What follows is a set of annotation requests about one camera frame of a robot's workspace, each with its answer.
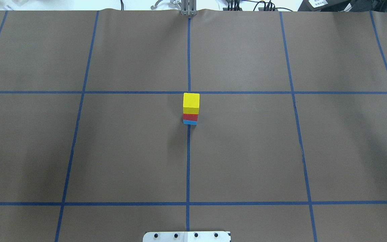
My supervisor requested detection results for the blue cube block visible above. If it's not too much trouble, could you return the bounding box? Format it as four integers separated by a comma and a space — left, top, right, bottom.
183, 120, 198, 125

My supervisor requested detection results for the aluminium frame post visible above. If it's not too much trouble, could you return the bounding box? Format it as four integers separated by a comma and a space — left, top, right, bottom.
181, 0, 197, 17

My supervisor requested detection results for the yellow cube block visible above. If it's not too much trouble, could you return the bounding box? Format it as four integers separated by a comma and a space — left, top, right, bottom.
182, 92, 200, 115

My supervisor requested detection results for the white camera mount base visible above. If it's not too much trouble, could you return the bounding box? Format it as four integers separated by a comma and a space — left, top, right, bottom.
142, 231, 231, 242

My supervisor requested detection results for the red cube block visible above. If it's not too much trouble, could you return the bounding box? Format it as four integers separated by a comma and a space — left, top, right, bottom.
182, 113, 198, 122

